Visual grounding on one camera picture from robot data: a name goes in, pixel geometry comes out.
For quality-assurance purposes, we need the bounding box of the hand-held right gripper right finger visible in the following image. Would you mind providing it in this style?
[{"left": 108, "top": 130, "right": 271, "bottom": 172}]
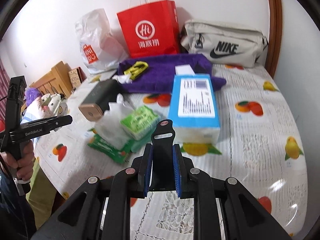
[{"left": 172, "top": 144, "right": 293, "bottom": 240}]

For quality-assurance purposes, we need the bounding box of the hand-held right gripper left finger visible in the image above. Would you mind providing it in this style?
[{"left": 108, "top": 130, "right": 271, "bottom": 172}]
[{"left": 30, "top": 144, "right": 153, "bottom": 240}]

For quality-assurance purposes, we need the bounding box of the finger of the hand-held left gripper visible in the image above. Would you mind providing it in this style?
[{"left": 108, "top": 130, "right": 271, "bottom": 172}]
[{"left": 37, "top": 115, "right": 73, "bottom": 132}]

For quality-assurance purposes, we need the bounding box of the black slotted strap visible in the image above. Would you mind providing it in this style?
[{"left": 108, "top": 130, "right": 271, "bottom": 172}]
[{"left": 151, "top": 119, "right": 174, "bottom": 192}]

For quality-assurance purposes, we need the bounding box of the dark green wipes packet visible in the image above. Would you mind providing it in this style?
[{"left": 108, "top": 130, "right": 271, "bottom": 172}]
[{"left": 87, "top": 133, "right": 140, "bottom": 164}]

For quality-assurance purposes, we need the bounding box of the light green tissue packet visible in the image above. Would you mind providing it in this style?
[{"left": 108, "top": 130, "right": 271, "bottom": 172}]
[{"left": 120, "top": 106, "right": 161, "bottom": 141}]

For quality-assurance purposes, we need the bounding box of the clear plastic bag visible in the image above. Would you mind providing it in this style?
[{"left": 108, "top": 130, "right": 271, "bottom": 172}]
[{"left": 95, "top": 94, "right": 135, "bottom": 148}]

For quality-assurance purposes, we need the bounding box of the purple towel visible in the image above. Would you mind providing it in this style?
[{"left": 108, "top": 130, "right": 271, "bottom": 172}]
[{"left": 117, "top": 54, "right": 227, "bottom": 94}]

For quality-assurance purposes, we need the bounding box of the white small box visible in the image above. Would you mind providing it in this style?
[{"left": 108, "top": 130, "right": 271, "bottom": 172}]
[{"left": 175, "top": 65, "right": 195, "bottom": 76}]

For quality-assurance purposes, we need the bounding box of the person's left forearm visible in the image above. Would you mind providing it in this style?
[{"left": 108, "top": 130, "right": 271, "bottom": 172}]
[{"left": 0, "top": 170, "right": 38, "bottom": 240}]

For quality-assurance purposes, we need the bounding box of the person's left hand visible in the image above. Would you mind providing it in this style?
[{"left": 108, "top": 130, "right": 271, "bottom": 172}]
[{"left": 4, "top": 139, "right": 35, "bottom": 174}]

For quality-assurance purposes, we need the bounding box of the white dotted plush toy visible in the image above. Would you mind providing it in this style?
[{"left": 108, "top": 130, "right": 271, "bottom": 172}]
[{"left": 40, "top": 93, "right": 68, "bottom": 117}]

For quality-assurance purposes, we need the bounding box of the striped pillow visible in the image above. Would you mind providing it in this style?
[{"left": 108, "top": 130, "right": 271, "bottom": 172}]
[{"left": 21, "top": 102, "right": 45, "bottom": 123}]

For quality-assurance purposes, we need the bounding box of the purple plush toy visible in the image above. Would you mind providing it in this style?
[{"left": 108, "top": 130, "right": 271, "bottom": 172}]
[{"left": 24, "top": 88, "right": 42, "bottom": 105}]

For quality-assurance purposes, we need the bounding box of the wooden headboard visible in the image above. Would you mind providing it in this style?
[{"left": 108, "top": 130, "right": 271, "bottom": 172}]
[{"left": 30, "top": 61, "right": 75, "bottom": 98}]

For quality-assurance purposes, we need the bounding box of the patterned book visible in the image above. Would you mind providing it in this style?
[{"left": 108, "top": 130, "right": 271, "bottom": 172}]
[{"left": 68, "top": 67, "right": 83, "bottom": 88}]

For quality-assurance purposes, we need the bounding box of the dark green tin box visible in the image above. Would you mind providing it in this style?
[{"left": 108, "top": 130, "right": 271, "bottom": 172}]
[{"left": 78, "top": 79, "right": 122, "bottom": 121}]

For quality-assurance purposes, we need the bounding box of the red striped curtain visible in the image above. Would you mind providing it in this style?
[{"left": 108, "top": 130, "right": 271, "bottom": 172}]
[{"left": 0, "top": 62, "right": 10, "bottom": 100}]

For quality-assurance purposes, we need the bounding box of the green blanket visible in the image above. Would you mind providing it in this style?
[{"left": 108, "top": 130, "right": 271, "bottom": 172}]
[{"left": 30, "top": 140, "right": 58, "bottom": 230}]

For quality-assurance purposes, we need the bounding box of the blue tissue pack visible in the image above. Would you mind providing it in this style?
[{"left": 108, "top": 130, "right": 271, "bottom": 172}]
[{"left": 167, "top": 74, "right": 221, "bottom": 144}]

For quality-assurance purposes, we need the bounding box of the fruit print tablecloth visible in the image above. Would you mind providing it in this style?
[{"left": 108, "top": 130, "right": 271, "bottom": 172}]
[{"left": 34, "top": 64, "right": 308, "bottom": 240}]

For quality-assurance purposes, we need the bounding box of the white plastic shopping bag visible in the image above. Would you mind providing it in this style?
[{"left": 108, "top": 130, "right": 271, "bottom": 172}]
[{"left": 75, "top": 8, "right": 128, "bottom": 75}]

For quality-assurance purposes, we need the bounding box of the red paper bag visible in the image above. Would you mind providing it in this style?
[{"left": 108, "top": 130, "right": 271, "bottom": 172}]
[{"left": 116, "top": 0, "right": 181, "bottom": 58}]

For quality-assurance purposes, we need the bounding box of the grey waist bag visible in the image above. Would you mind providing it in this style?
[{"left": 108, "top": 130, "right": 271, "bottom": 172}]
[{"left": 179, "top": 20, "right": 269, "bottom": 67}]

